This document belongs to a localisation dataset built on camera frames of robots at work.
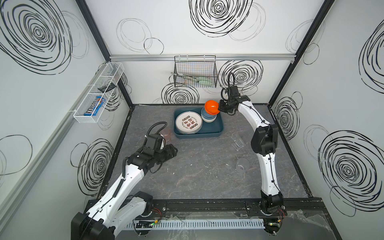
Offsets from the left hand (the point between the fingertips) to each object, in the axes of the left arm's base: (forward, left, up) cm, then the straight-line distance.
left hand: (176, 151), depth 79 cm
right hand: (+34, -24, -1) cm, 42 cm away
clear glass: (+11, -36, -8) cm, 38 cm away
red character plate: (+28, -5, -12) cm, 31 cm away
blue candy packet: (+13, +39, +20) cm, 46 cm away
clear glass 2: (-1, -38, -13) cm, 40 cm away
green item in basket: (+36, -15, +18) cm, 43 cm away
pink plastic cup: (+17, +9, -10) cm, 21 cm away
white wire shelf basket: (+43, +44, +18) cm, 64 cm away
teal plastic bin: (+23, -19, -13) cm, 33 cm away
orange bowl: (+33, -20, 0) cm, 39 cm away
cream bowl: (+30, -21, -11) cm, 38 cm away
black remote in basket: (+27, +37, +21) cm, 50 cm away
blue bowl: (+31, -17, -6) cm, 36 cm away
